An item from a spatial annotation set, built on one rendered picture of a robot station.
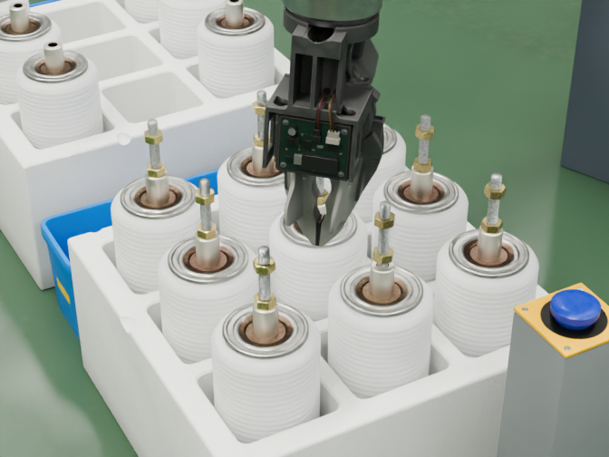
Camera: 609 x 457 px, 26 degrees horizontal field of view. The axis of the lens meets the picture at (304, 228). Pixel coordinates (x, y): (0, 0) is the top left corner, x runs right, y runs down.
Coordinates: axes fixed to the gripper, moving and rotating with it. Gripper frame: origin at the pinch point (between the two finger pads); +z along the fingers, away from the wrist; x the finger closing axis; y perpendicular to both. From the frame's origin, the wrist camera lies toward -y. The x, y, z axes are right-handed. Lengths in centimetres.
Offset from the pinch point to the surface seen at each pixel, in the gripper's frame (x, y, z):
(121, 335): -20.2, -6.6, 20.3
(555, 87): 17, -96, 27
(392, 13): -12, -115, 27
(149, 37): -37, -63, 14
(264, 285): -4.1, 1.9, 5.5
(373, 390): 5.5, -2.7, 18.0
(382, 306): 5.3, -4.2, 9.8
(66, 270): -32.1, -21.2, 24.2
